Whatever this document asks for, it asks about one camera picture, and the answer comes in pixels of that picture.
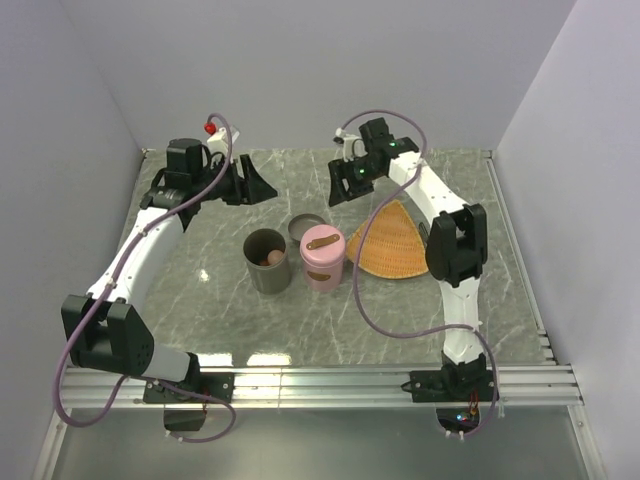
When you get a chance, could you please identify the woven bamboo basket tray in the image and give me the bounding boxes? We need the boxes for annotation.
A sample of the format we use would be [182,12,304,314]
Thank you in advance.
[359,200,429,280]

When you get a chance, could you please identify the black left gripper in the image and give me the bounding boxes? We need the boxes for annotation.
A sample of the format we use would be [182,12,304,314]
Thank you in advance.
[193,154,278,206]

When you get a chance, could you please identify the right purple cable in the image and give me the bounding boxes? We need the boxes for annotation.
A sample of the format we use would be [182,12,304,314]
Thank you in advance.
[339,109,501,437]

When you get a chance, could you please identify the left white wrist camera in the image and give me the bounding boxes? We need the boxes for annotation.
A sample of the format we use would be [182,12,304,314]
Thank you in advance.
[206,126,240,157]

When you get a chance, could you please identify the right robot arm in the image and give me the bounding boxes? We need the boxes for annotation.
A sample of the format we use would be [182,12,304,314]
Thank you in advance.
[328,110,489,400]

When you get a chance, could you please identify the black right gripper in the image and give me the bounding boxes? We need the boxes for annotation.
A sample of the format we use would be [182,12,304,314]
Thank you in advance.
[326,156,382,208]

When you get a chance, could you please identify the pink lid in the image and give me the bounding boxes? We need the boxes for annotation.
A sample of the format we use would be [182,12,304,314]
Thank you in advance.
[300,224,346,267]

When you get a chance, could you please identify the aluminium mounting rail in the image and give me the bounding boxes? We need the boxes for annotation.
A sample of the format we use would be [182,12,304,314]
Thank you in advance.
[61,365,583,410]

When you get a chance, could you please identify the pink cylindrical container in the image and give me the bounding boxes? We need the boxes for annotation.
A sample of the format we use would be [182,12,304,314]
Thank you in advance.
[302,248,344,293]

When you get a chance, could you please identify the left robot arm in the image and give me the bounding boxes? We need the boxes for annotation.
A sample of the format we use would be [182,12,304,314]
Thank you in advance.
[61,138,278,402]

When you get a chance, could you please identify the pink egg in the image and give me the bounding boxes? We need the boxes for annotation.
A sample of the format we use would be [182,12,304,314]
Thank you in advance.
[267,249,284,266]

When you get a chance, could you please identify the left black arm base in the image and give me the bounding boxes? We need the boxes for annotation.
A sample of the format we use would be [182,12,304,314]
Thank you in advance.
[143,372,237,444]

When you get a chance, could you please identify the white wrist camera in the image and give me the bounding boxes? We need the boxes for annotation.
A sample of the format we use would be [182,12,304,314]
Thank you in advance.
[333,128,367,161]
[206,126,240,157]

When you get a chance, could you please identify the grey cylindrical container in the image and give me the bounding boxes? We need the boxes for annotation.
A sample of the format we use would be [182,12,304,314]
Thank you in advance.
[243,228,292,295]

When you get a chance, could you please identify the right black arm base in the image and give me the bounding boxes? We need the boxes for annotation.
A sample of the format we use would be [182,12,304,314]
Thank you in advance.
[401,365,500,439]

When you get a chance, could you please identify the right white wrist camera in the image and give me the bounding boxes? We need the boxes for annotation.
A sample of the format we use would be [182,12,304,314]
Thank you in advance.
[333,128,367,161]

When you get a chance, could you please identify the metal food tongs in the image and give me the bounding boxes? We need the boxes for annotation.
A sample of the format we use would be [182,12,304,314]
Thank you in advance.
[418,222,429,246]

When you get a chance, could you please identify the grey lid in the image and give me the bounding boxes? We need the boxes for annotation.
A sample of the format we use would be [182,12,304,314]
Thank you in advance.
[287,213,326,244]

